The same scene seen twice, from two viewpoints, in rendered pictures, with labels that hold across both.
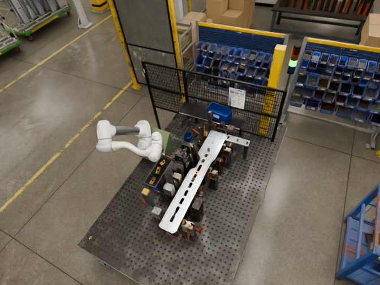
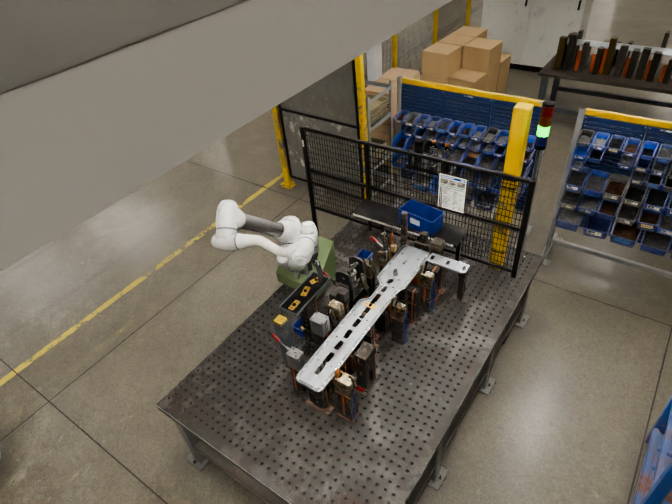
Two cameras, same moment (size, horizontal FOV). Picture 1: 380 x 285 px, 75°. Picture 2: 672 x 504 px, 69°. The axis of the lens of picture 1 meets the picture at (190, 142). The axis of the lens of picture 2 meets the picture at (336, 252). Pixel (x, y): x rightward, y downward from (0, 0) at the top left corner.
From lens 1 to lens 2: 69 cm
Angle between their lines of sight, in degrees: 11
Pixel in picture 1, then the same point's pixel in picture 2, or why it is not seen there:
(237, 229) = (432, 410)
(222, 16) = (449, 78)
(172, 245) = (314, 422)
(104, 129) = (228, 213)
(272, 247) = (502, 470)
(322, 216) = (604, 427)
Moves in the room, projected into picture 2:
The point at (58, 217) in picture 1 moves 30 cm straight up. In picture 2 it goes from (127, 377) to (114, 355)
